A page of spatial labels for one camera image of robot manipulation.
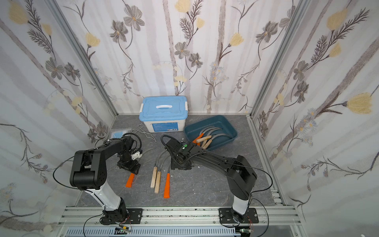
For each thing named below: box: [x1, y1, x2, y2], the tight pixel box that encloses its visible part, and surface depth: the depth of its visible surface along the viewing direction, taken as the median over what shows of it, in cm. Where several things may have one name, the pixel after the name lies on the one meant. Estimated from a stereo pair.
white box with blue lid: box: [139, 95, 189, 133], surface depth 103 cm
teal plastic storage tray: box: [184, 115, 239, 152], surface depth 113 cm
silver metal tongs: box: [131, 123, 157, 143], surface depth 111 cm
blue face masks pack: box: [110, 130, 128, 139], surface depth 109 cm
